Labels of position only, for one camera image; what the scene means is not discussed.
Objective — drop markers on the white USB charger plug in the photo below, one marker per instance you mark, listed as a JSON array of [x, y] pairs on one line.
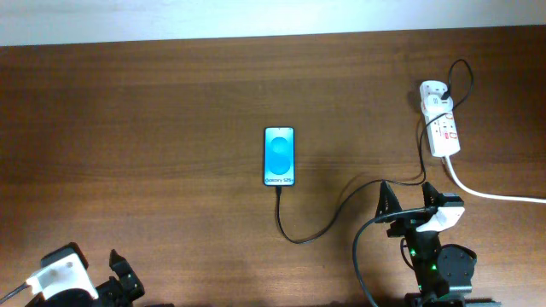
[[432, 101]]

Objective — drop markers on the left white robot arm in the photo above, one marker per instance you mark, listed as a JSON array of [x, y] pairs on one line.
[[67, 298]]

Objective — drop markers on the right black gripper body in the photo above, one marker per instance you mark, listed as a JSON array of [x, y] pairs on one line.
[[408, 223]]

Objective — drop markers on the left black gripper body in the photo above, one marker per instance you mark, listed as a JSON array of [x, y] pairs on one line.
[[110, 294]]

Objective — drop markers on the white power strip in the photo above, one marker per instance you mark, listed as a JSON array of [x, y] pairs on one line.
[[442, 134]]

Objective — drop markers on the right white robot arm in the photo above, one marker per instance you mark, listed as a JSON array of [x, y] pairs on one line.
[[443, 272]]

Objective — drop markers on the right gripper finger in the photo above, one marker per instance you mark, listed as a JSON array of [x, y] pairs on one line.
[[388, 202], [432, 197]]

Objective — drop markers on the blue Galaxy smartphone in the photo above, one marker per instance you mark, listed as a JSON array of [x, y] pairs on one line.
[[279, 156]]

